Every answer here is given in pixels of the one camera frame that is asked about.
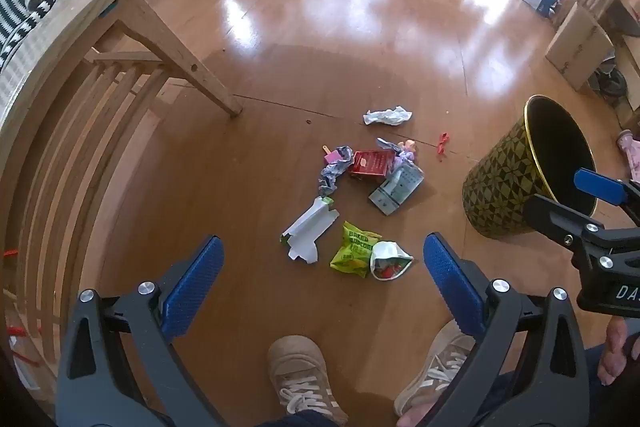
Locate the pink water bottle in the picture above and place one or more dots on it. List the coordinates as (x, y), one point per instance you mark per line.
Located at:
(629, 154)

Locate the blue grey plastic bag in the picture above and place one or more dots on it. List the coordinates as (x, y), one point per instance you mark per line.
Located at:
(332, 172)

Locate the brown cardboard box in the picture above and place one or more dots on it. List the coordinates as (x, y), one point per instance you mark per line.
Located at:
(577, 44)

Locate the person's right shoe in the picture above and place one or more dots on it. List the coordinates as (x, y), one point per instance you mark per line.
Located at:
(435, 372)

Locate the crumpled white tissue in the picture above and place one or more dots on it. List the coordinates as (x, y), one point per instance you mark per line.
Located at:
(387, 116)

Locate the small purple doll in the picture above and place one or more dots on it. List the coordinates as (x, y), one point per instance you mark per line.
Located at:
(407, 150)

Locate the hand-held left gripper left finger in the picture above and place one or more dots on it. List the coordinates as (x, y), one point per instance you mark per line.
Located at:
(195, 287)

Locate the person's shoe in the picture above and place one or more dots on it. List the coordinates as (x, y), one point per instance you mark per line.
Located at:
(435, 372)
(300, 372)

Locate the white red snack bag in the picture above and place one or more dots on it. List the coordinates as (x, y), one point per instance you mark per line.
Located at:
(387, 259)

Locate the person's left shoe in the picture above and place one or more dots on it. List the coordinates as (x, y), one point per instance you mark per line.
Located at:
(300, 372)

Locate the grey green packet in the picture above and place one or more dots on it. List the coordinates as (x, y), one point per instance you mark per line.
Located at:
(395, 189)

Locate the red cardboard box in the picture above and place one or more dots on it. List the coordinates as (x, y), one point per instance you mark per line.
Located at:
(370, 163)

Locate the person's right hand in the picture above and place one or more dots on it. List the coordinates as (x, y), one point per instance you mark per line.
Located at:
(616, 352)

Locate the person's left leg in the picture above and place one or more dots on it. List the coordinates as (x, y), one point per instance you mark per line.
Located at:
(295, 421)

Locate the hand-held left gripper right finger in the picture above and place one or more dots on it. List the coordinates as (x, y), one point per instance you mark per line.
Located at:
(447, 269)

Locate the green popcorn bag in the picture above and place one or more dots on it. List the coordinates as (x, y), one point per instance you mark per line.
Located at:
(352, 252)

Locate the black gold patterned trash bin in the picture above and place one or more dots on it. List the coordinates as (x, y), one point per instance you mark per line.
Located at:
(495, 187)

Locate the pink popsicle toy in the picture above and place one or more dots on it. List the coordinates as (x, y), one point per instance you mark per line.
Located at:
(330, 156)

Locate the flattened white carton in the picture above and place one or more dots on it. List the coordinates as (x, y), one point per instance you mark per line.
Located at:
(307, 227)

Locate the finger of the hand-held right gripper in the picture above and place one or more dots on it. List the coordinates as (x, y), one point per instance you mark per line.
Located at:
(555, 217)
(600, 186)

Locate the red ribbon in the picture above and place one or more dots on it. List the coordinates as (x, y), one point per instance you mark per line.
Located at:
(442, 146)

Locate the black white striped blanket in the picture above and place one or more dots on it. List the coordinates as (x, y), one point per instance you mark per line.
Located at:
(30, 14)

